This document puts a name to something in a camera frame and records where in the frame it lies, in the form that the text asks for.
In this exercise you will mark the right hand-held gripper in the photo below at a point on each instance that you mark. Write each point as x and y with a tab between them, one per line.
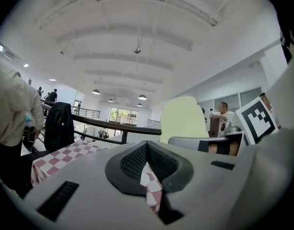
257	120

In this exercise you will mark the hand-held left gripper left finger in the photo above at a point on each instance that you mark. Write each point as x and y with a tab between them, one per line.
89	195

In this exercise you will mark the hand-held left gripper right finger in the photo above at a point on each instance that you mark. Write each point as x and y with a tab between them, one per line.
199	190

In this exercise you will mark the pale slice of bread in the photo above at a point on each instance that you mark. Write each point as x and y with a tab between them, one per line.
183	118

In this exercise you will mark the brown wooden box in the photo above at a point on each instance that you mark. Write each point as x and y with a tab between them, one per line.
216	127

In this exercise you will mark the red white checkered tablecloth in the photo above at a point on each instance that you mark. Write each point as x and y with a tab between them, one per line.
65	157

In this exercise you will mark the large glass window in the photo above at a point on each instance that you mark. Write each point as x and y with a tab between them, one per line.
124	116

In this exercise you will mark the black handrail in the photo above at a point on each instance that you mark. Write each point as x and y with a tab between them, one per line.
101	124

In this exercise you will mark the black jacket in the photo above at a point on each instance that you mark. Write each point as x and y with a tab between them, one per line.
59	126

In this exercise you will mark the smartphone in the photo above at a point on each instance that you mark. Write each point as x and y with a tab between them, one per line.
31	135

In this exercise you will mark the grey metal balcony railing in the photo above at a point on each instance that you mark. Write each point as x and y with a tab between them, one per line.
86	112

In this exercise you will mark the teal plastic bag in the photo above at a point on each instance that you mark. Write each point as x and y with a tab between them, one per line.
30	120

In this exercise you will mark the hanging ceiling spotlight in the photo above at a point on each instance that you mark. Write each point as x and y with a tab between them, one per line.
137	50

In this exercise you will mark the person's white shirt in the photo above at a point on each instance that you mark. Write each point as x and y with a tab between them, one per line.
288	92

